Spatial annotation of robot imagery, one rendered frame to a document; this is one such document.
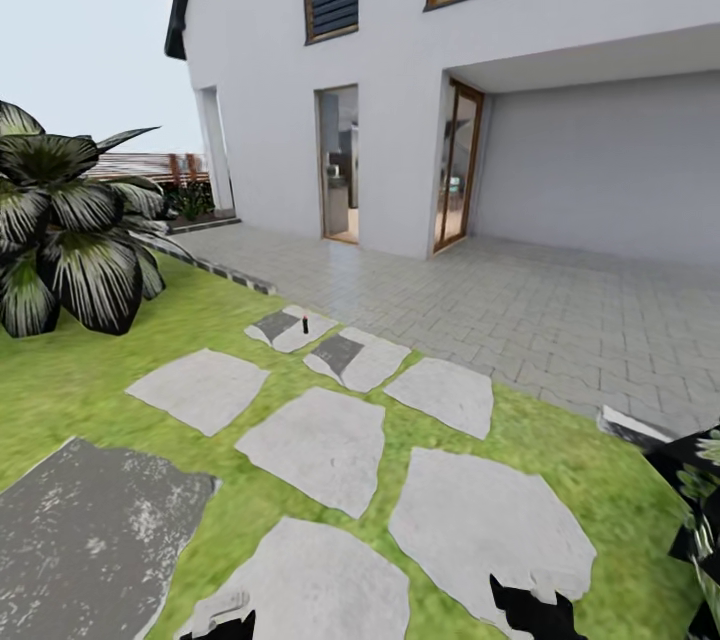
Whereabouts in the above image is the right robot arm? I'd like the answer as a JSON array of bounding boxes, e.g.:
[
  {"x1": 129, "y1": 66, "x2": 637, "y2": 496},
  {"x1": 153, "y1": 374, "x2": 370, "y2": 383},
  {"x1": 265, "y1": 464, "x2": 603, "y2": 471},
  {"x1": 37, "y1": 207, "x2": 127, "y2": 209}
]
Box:
[{"x1": 490, "y1": 567, "x2": 588, "y2": 640}]

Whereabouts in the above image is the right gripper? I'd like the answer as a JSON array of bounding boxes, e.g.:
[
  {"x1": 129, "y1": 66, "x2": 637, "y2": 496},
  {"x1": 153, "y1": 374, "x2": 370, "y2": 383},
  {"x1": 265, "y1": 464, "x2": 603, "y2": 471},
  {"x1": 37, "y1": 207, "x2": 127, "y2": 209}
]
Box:
[{"x1": 490, "y1": 580, "x2": 574, "y2": 640}]

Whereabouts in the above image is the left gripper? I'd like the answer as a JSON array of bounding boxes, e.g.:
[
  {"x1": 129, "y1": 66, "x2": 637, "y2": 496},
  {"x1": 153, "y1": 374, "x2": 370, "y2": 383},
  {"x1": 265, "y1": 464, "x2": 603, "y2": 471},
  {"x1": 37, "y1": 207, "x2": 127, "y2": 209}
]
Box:
[{"x1": 195, "y1": 610, "x2": 256, "y2": 640}]

